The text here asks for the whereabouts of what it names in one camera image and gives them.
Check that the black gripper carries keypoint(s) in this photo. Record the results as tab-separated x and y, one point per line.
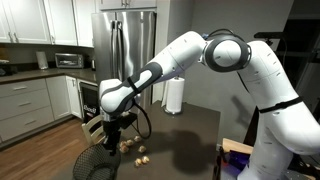
112	126

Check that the packaged burger candy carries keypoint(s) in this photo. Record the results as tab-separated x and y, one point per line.
124	149
129	142
122	143
137	138
145	160
138	162
142	149

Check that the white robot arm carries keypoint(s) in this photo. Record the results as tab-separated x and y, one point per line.
285	127

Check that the white wooden chair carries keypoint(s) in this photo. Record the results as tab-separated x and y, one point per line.
93	130

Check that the black wine cooler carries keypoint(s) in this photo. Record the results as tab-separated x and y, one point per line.
89	97

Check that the white paper towel roll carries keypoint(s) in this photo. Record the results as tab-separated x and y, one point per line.
174	95

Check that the white lower drawer cabinets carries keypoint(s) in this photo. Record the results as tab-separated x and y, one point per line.
28	105

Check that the silver toaster oven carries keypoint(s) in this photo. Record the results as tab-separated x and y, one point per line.
71	61

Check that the stainless steel refrigerator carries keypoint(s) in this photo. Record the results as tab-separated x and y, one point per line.
124	42

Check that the white canister on counter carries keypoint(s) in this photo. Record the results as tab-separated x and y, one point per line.
42	60

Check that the white upper cabinets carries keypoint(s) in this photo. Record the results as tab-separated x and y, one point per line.
54	22

